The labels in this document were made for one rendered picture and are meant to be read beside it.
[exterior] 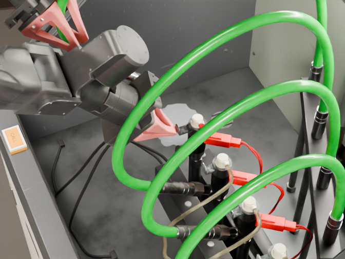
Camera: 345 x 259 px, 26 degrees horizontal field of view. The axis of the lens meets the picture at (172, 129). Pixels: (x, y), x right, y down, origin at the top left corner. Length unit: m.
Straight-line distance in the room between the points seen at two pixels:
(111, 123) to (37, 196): 0.26
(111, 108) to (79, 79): 0.08
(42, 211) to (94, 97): 0.32
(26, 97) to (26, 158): 0.42
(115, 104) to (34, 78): 0.15
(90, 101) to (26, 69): 0.12
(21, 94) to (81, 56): 0.10
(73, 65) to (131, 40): 0.08
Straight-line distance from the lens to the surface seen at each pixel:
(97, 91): 0.97
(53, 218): 1.22
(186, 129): 1.10
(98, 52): 0.92
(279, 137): 1.47
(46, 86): 0.89
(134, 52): 0.93
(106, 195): 1.38
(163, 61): 1.46
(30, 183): 1.27
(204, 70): 1.53
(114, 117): 1.00
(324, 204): 1.06
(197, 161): 1.16
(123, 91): 1.00
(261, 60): 1.53
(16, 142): 1.31
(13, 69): 0.87
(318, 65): 1.14
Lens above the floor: 1.97
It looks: 51 degrees down
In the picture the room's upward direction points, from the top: straight up
